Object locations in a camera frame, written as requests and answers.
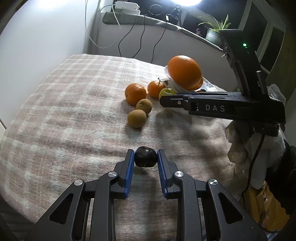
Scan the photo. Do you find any plaid pink tablecloth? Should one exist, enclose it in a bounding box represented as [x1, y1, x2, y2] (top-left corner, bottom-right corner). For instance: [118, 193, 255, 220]
[0, 53, 250, 241]

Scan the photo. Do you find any mandarin with leaf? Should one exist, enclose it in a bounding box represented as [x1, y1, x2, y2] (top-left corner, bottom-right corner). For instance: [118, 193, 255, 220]
[147, 78, 166, 98]

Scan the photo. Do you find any large orange outside plate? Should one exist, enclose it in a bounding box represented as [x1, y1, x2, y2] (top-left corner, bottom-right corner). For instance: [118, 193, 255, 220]
[167, 55, 203, 90]

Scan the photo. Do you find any white power strip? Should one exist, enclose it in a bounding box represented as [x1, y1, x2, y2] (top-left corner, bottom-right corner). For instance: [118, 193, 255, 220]
[114, 1, 140, 15]

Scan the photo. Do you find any green yellow fruit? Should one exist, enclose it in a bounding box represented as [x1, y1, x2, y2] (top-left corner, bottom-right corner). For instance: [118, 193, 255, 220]
[159, 88, 177, 99]

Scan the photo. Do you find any black cable right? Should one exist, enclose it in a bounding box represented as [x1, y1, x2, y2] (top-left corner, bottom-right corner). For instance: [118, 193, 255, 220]
[150, 22, 168, 64]

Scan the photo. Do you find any large orange on plate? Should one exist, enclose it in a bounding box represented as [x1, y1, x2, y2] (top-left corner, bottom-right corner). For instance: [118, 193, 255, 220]
[193, 77, 203, 90]

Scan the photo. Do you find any floral white plate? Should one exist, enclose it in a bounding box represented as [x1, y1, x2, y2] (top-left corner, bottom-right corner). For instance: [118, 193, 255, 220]
[160, 66, 225, 93]

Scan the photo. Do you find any black cable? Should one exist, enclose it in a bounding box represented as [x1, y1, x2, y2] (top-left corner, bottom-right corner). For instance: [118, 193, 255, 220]
[117, 16, 147, 58]
[150, 22, 168, 64]

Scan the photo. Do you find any black cable left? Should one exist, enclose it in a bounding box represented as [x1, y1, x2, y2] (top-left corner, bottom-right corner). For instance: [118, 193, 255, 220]
[117, 16, 147, 58]

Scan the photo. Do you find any mandarin without leaf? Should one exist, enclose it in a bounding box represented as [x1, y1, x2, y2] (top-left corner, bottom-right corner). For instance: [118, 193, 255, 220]
[125, 83, 147, 105]

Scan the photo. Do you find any dark plum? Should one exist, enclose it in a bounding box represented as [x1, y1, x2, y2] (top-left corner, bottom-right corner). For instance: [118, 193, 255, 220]
[134, 146, 158, 168]

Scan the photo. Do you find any white cable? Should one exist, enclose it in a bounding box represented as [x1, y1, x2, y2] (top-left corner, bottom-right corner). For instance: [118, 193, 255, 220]
[84, 0, 122, 50]

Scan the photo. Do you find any orange plastic bag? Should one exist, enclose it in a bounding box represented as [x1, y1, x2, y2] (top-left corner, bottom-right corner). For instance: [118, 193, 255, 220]
[241, 182, 289, 232]

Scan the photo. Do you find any grey windowsill cushion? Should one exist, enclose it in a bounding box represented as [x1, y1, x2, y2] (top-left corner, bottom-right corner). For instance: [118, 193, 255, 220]
[115, 13, 223, 52]

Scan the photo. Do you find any brown kiwi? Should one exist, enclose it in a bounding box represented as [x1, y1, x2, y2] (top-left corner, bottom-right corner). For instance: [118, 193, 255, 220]
[127, 109, 147, 128]
[135, 99, 152, 115]

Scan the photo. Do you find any white cloth bundle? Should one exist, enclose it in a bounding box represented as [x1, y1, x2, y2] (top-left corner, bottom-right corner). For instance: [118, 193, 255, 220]
[225, 120, 285, 189]

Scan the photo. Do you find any potted spider plant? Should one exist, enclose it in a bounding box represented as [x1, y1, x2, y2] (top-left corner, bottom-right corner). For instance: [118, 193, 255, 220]
[198, 15, 231, 47]

